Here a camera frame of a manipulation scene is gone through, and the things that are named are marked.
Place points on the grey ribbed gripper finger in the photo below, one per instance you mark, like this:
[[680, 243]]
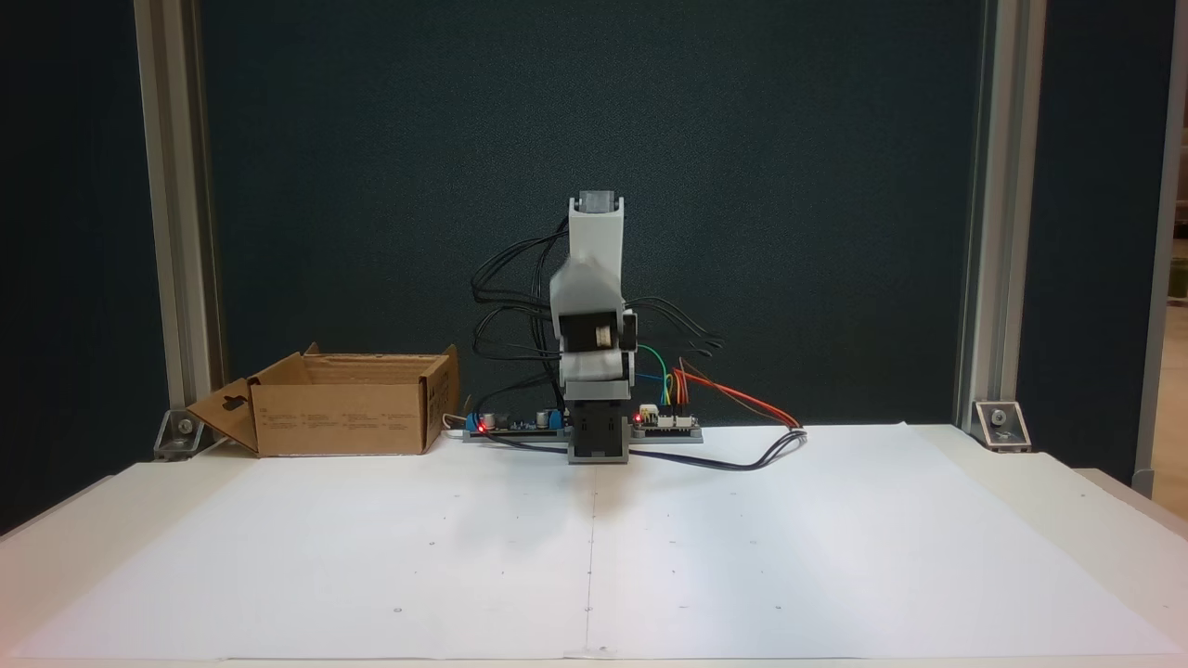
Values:
[[585, 288]]

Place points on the blue circuit board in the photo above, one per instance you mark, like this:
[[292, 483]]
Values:
[[520, 425]]

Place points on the small circuit board with jumpers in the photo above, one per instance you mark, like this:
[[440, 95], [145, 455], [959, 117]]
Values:
[[682, 424]]

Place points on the open cardboard box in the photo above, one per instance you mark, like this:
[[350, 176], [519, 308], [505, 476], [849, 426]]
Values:
[[343, 422]]

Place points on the large white paper sheet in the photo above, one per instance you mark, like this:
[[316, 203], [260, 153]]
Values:
[[371, 557]]

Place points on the aluminium corner bracket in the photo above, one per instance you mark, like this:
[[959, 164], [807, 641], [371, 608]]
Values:
[[1002, 427], [181, 436]]

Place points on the aluminium frame post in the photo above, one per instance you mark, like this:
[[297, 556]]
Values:
[[181, 186], [1002, 186]]

